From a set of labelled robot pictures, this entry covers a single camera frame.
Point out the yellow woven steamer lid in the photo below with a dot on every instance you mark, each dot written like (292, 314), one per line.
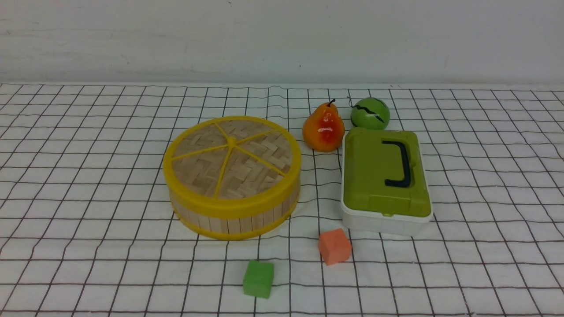
(233, 167)

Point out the yellow bamboo steamer basket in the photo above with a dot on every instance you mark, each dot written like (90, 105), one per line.
(238, 228)

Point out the orange red toy pear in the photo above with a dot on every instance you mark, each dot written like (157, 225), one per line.
(324, 129)

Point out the green toy watermelon ball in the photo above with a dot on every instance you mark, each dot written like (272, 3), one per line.
(370, 113)

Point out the orange foam cube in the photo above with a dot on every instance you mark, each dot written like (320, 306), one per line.
(334, 246)

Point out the green lidded white box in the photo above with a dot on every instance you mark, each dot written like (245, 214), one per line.
(383, 182)

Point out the green foam cube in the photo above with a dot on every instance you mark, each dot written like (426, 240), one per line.
(258, 279)

